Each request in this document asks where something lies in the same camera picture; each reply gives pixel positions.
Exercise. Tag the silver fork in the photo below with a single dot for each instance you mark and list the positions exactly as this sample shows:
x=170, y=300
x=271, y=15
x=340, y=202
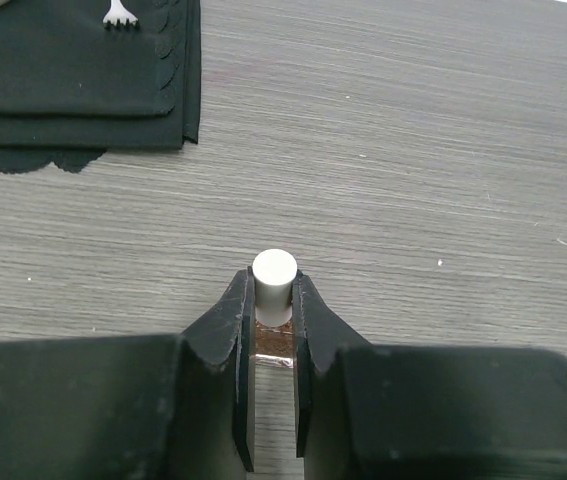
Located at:
x=118, y=16

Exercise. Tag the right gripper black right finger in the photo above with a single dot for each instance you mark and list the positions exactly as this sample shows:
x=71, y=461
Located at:
x=366, y=411

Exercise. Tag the glitter nail polish bottle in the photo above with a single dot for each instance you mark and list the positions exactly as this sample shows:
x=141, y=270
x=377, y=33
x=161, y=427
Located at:
x=274, y=345

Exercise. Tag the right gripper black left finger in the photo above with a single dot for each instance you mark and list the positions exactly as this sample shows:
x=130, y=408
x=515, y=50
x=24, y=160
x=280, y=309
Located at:
x=154, y=406

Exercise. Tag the black cloth placemat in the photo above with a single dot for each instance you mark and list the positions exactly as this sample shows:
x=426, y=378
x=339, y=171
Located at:
x=70, y=89

